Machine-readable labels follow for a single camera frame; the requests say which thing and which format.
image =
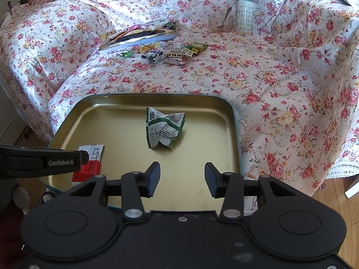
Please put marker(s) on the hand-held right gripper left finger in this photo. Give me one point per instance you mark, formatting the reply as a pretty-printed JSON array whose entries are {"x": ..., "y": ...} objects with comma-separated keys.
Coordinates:
[{"x": 153, "y": 179}]

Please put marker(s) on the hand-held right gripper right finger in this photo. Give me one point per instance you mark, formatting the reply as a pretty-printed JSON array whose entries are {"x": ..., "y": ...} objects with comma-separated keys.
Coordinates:
[{"x": 211, "y": 180}]

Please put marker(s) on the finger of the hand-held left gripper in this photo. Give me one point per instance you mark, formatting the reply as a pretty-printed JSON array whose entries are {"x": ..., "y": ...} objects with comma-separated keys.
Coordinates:
[{"x": 85, "y": 158}]

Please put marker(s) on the red and white snack packet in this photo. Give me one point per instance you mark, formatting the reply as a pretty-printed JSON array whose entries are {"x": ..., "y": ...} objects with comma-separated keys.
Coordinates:
[{"x": 94, "y": 157}]

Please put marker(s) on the gold metal tray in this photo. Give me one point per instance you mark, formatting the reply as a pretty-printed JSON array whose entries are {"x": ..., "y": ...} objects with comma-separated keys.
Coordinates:
[{"x": 126, "y": 145}]

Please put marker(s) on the green and white snack packet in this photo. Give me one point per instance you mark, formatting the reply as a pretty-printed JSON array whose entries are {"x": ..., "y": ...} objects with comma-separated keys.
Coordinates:
[{"x": 165, "y": 129}]

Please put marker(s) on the grey furry slipper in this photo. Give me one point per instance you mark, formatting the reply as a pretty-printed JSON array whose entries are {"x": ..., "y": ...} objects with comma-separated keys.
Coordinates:
[{"x": 16, "y": 196}]

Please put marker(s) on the white and pink snack packet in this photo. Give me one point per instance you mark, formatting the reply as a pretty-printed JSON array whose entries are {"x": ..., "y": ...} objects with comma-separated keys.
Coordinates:
[{"x": 178, "y": 61}]

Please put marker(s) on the blue and white snack packet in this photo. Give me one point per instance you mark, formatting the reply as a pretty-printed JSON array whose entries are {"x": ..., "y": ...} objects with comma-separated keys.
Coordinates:
[{"x": 153, "y": 55}]

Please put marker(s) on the gold foil wrapper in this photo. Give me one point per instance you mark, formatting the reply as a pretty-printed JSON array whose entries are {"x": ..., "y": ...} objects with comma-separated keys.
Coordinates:
[{"x": 147, "y": 48}]

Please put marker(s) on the small yellow snack packet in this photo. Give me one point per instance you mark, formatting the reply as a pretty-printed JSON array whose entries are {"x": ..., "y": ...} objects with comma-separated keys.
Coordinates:
[{"x": 190, "y": 51}]

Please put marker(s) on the pile of wrapped candies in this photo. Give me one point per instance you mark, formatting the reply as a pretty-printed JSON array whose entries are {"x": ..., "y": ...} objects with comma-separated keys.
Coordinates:
[{"x": 134, "y": 30}]

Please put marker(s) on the white tin with gold rim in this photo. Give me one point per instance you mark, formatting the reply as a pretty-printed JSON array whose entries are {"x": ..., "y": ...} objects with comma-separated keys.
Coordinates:
[{"x": 151, "y": 37}]

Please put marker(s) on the white board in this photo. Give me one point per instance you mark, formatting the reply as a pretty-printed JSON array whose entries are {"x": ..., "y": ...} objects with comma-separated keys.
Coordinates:
[{"x": 352, "y": 189}]

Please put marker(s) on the purple stick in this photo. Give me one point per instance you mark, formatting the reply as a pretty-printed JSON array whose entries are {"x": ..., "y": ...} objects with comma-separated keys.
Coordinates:
[{"x": 10, "y": 8}]

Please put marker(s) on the glass cup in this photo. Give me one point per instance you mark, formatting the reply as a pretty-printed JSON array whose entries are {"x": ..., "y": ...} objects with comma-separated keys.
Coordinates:
[{"x": 221, "y": 23}]

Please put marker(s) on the metal spoon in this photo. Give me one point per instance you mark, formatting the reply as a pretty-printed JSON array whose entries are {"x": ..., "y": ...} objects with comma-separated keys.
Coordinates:
[{"x": 226, "y": 15}]

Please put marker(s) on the green and white water bottle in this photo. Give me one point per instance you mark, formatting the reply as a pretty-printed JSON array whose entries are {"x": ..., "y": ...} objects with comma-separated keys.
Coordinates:
[{"x": 245, "y": 14}]

